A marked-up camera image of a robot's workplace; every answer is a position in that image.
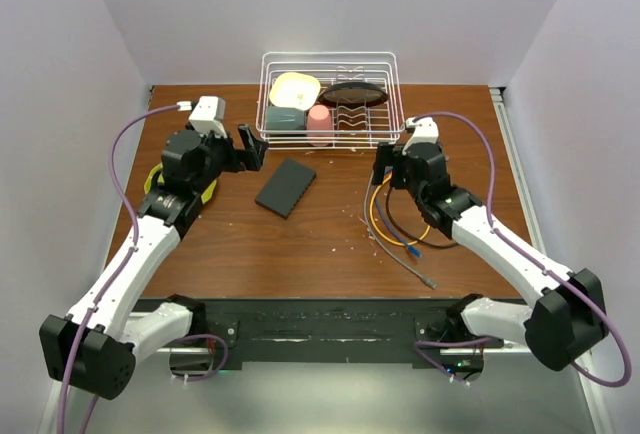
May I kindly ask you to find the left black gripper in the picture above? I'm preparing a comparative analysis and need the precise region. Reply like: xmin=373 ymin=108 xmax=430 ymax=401
xmin=192 ymin=124 xmax=268 ymax=194

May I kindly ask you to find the yellow ethernet cable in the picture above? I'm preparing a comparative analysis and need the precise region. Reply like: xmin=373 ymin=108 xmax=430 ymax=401
xmin=368 ymin=181 xmax=432 ymax=247

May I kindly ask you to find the black network switch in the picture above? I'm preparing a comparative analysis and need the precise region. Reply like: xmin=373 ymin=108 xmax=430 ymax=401
xmin=255 ymin=159 xmax=316 ymax=219

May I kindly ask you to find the blue ethernet cable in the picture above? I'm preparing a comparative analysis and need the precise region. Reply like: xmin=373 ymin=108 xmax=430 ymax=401
xmin=374 ymin=188 xmax=424 ymax=260

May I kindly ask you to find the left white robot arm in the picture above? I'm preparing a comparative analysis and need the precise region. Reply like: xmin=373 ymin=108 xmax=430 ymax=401
xmin=39 ymin=124 xmax=269 ymax=400

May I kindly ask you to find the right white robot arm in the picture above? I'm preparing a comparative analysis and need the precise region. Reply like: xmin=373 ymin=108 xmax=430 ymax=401
xmin=372 ymin=142 xmax=609 ymax=371

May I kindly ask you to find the teal square cup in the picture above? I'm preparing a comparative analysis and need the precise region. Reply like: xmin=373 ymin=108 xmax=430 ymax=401
xmin=264 ymin=106 xmax=306 ymax=131

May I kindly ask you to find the yellow square bowl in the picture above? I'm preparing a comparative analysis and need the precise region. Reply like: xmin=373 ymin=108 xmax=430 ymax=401
xmin=269 ymin=72 xmax=321 ymax=111

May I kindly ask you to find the green polka dot plate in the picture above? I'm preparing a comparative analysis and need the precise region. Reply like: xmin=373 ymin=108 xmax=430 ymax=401
xmin=143 ymin=163 xmax=218 ymax=205

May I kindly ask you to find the pink cup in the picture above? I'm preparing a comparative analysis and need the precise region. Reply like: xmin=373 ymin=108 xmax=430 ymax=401
xmin=306 ymin=104 xmax=333 ymax=147

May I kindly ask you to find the dark brown plate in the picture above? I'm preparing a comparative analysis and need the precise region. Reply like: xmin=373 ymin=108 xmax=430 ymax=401
xmin=317 ymin=81 xmax=389 ymax=109

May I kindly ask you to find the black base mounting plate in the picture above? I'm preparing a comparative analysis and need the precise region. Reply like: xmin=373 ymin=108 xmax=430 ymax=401
xmin=132 ymin=297 xmax=506 ymax=373

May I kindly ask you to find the black ethernet cable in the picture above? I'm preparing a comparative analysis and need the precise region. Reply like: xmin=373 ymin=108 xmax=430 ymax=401
xmin=384 ymin=188 xmax=461 ymax=250

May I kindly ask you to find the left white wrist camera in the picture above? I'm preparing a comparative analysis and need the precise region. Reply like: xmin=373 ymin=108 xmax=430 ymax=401
xmin=188 ymin=96 xmax=227 ymax=138

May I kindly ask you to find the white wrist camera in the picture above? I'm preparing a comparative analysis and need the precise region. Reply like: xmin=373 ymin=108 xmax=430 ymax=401
xmin=403 ymin=116 xmax=439 ymax=154
xmin=188 ymin=96 xmax=227 ymax=138

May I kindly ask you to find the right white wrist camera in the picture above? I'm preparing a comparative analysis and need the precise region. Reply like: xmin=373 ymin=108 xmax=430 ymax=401
xmin=403 ymin=116 xmax=439 ymax=154

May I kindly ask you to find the white wire dish rack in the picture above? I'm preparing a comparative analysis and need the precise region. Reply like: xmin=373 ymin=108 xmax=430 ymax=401
xmin=256 ymin=51 xmax=404 ymax=151

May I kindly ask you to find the grey ethernet cable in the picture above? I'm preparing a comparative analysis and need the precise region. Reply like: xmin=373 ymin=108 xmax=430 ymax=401
xmin=363 ymin=173 xmax=438 ymax=290

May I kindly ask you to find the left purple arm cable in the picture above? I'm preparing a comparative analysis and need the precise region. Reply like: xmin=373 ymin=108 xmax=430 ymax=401
xmin=57 ymin=102 xmax=194 ymax=434

